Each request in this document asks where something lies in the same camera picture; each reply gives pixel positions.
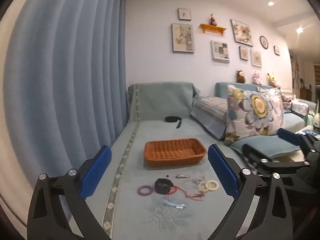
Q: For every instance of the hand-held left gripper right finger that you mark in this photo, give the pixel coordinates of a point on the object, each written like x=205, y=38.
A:
x=222, y=170

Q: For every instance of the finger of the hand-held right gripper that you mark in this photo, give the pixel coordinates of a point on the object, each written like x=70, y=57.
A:
x=290, y=137
x=257, y=152

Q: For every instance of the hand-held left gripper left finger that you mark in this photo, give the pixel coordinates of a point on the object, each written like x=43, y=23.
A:
x=96, y=172

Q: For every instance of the silver hair clip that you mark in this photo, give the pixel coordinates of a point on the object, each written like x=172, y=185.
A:
x=175, y=204
x=181, y=175

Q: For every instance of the brown woven basket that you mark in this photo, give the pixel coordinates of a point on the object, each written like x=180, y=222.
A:
x=172, y=161

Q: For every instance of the black headband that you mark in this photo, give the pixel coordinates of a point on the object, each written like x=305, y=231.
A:
x=158, y=185

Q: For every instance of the plain blue pillow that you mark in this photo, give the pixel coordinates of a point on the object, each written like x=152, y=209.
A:
x=262, y=145

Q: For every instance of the white plastic appliance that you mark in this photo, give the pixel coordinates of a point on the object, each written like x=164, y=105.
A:
x=316, y=120

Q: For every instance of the large floral pillow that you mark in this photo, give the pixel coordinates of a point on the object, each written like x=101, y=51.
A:
x=250, y=110

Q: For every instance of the small floral pillow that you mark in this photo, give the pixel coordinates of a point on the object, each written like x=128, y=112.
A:
x=275, y=93

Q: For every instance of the yellow plush toy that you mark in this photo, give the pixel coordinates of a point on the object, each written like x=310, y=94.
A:
x=272, y=78

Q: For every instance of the striped patterned cushion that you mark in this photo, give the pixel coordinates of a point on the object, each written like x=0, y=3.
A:
x=207, y=110

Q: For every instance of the white bookcase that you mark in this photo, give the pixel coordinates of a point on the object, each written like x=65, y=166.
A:
x=296, y=72

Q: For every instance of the pink pig plush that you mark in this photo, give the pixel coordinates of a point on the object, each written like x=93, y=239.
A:
x=257, y=78

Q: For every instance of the blue sofa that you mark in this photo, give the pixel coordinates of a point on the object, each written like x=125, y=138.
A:
x=221, y=88

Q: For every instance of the brown owl plush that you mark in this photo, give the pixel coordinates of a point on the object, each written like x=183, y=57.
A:
x=240, y=76

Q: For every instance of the pale framed picture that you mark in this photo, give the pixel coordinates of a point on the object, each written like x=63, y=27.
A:
x=256, y=58

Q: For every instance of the tiny framed picture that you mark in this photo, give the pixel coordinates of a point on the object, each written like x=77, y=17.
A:
x=276, y=50

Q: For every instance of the small dark framed picture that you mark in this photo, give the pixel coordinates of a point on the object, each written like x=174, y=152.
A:
x=243, y=53

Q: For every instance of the blue curtain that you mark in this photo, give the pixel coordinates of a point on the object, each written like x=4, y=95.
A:
x=62, y=80

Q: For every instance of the ceiling spotlight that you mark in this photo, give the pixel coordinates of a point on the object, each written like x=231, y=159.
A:
x=270, y=3
x=299, y=30

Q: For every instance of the white framed collage picture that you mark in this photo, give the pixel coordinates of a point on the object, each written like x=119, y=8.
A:
x=220, y=50

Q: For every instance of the framed flower picture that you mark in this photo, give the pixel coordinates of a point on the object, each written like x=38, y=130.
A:
x=241, y=32

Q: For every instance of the large framed picture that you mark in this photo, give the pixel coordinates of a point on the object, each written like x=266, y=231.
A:
x=182, y=38

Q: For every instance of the small figurine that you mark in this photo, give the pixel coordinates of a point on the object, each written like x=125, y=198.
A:
x=212, y=20

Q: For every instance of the round wall clock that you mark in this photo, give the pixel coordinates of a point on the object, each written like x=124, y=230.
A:
x=264, y=42

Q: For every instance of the orange wall shelf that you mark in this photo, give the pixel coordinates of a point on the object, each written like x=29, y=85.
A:
x=213, y=28

